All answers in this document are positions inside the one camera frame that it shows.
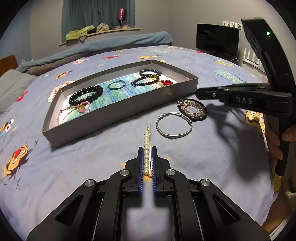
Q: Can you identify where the dark purple bead bracelet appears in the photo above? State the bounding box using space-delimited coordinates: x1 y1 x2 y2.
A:
131 75 160 87

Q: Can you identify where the curved window shelf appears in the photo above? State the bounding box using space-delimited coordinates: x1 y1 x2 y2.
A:
59 28 141 46

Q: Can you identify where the person's right hand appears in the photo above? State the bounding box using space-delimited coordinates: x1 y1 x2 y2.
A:
264 113 296 166

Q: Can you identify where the blue bead bracelet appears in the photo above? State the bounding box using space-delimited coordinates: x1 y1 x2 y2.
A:
139 69 162 78

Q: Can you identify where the pink stemmed ornament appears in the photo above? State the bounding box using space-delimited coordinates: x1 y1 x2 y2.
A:
117 8 126 27

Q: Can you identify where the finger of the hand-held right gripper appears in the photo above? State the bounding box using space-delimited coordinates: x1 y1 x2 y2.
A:
195 87 226 100
220 84 274 91

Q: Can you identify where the person's right forearm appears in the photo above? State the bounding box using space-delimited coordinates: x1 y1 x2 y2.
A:
261 174 296 235

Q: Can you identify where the thin wire bangle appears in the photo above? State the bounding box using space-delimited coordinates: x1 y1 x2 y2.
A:
108 80 126 90

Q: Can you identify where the gold rhinestone hair clip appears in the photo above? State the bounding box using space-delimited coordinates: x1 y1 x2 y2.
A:
178 99 206 117

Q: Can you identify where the blue cartoon bedsheet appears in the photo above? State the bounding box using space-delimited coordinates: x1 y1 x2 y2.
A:
0 45 296 241

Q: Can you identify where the black monitor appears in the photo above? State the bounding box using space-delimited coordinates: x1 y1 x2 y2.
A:
196 23 240 61

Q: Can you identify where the grey cardboard box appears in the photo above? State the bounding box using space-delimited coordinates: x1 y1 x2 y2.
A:
42 59 199 149

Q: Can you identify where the white slatted rack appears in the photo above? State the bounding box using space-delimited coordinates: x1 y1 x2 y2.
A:
243 47 264 67

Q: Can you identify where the pearl hair clip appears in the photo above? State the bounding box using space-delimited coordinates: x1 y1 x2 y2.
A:
142 125 154 179

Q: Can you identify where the green cloth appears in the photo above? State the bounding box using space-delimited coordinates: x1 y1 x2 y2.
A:
65 25 96 40

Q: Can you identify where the silver bangle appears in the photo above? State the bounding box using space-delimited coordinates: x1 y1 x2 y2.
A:
156 112 193 139

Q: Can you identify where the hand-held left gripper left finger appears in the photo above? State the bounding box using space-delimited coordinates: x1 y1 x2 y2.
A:
26 146 144 241

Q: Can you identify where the grey-blue pillow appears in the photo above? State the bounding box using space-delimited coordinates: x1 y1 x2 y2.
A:
0 70 37 114

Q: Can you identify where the wooden headboard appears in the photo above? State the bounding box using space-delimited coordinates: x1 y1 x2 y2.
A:
0 54 19 77

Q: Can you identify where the printed paper sheet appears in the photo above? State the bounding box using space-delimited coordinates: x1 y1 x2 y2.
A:
54 72 178 127

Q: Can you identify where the teal curtain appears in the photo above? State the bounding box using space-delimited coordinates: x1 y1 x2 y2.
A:
61 0 136 41

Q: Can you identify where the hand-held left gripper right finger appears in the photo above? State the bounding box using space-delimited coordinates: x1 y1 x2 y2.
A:
151 146 271 241

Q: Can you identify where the pink cord bracelet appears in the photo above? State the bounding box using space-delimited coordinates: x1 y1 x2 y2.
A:
55 101 92 124

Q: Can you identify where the beige plush toy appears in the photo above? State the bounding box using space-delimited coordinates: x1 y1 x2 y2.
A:
96 23 111 33

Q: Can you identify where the blue folded duvet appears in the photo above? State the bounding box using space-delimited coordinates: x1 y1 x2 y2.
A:
17 31 174 76

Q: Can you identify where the black bead bracelet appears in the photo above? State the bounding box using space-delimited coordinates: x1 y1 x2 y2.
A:
69 85 103 107

